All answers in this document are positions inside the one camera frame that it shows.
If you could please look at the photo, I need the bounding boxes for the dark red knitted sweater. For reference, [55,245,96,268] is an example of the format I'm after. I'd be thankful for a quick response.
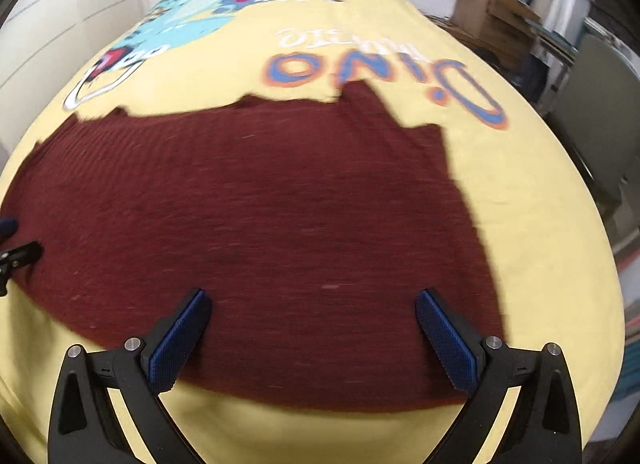
[1,82,503,412]

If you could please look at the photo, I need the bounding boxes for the white wardrobe doors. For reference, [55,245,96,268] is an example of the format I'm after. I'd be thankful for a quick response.
[1,0,157,155]

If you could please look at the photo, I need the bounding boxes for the yellow dino print bedspread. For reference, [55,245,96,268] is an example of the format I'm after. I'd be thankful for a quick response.
[1,0,624,463]

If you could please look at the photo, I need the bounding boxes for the grey green upholstered chair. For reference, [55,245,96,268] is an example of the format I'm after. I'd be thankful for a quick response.
[544,35,639,213]

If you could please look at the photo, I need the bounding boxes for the brown cardboard box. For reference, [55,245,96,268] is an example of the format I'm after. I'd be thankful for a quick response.
[449,0,540,71]

